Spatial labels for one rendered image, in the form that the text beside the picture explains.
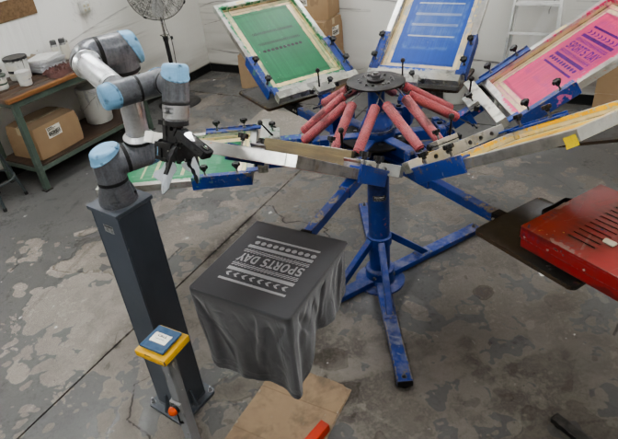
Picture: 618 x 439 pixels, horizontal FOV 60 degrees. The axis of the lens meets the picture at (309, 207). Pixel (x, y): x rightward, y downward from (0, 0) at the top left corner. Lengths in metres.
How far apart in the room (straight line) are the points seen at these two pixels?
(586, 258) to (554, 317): 1.44
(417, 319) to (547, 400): 0.79
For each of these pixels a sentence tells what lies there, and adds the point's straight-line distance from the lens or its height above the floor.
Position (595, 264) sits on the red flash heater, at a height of 1.10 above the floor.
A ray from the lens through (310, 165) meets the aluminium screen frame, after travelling 1.62.
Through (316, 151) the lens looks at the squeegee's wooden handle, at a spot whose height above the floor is 1.28.
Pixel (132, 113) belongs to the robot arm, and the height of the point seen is 1.55.
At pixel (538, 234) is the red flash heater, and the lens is 2.04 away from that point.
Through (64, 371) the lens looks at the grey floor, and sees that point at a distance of 3.42.
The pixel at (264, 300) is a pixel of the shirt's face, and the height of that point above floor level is 0.95.
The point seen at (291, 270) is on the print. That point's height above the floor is 0.95.
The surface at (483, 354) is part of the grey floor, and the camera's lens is 3.09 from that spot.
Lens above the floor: 2.24
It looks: 32 degrees down
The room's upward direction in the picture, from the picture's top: 6 degrees counter-clockwise
